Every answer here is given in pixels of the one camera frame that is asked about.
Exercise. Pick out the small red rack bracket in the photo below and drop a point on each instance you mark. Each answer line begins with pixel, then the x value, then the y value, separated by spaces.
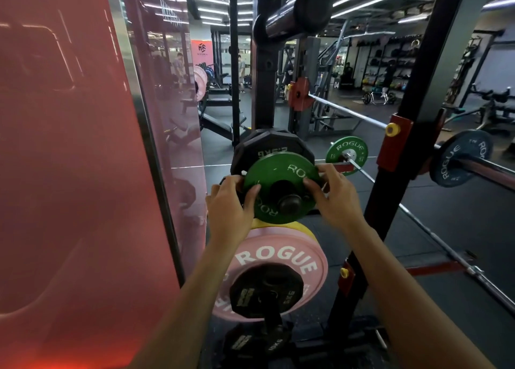
pixel 346 278

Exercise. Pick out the black equipment shelf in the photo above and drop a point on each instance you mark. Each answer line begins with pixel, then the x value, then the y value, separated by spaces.
pixel 392 65

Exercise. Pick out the blue weight plate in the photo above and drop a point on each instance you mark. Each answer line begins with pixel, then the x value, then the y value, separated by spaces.
pixel 458 157

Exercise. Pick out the silver barbell with green plate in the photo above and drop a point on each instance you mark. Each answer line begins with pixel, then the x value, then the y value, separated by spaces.
pixel 434 236

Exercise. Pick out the yellow bumper plate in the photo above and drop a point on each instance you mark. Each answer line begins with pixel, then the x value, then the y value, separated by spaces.
pixel 297 227

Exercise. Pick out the black polygonal weight plate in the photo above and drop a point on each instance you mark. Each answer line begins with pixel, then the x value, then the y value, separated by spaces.
pixel 265 143

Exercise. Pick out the black weight bench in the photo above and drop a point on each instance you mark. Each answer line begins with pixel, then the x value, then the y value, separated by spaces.
pixel 219 123

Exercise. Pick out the black exercise bike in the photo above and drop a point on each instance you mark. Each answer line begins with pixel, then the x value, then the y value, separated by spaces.
pixel 489 109

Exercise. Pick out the person's left hand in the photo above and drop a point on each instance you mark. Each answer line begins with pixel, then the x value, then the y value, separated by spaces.
pixel 227 216

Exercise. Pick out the red hook with yellow knob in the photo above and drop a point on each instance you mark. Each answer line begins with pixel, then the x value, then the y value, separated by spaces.
pixel 394 143

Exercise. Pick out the person's left thumb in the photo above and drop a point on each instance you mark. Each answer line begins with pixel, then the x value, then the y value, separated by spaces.
pixel 252 200

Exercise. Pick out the person's right thumb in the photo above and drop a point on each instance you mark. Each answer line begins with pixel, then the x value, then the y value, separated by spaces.
pixel 312 188

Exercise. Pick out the small green weight plate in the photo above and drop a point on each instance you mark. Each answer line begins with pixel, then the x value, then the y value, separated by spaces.
pixel 347 149

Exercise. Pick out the black plate storage peg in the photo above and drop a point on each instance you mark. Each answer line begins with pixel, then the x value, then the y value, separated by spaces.
pixel 290 204

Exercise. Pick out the small black weight plate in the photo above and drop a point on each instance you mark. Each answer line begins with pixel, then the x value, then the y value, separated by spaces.
pixel 265 290

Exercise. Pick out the black padded roller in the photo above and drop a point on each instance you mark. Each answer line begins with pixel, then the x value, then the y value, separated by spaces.
pixel 293 13

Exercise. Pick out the red glossy panel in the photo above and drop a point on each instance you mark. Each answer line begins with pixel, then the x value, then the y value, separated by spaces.
pixel 72 171

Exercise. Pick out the black squat rack upright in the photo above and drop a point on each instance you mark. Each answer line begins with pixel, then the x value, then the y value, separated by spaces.
pixel 414 111

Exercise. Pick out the large green weight plate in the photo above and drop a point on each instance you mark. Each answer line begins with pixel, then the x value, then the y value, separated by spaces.
pixel 277 171

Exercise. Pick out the pink bumper plate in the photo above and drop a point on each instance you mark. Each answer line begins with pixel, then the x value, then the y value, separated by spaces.
pixel 277 252

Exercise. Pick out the orange standing banner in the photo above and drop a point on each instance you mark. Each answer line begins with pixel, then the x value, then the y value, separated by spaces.
pixel 201 53

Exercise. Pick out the red octagonal rack hook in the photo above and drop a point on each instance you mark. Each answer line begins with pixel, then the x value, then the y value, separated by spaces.
pixel 299 94

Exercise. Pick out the person's right hand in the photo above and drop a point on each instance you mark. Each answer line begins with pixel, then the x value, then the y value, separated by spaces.
pixel 338 206

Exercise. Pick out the person's left forearm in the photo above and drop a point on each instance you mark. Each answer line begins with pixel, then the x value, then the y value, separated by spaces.
pixel 189 304

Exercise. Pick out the person's right forearm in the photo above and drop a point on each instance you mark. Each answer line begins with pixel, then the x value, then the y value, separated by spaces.
pixel 406 300

